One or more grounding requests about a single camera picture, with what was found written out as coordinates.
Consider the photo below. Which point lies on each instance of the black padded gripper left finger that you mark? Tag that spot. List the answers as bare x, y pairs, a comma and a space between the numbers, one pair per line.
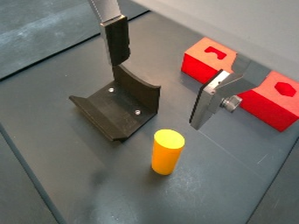
113, 29

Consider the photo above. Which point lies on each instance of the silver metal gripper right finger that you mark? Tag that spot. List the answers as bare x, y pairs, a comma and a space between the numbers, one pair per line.
219, 93

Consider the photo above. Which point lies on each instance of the yellow oval peg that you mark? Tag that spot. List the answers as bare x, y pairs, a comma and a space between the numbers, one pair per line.
168, 143

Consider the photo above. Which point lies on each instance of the red shape sorting board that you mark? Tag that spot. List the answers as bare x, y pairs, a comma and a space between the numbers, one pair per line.
272, 101

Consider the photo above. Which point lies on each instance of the black curved holder stand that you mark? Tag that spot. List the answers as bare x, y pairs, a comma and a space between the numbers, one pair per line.
121, 106

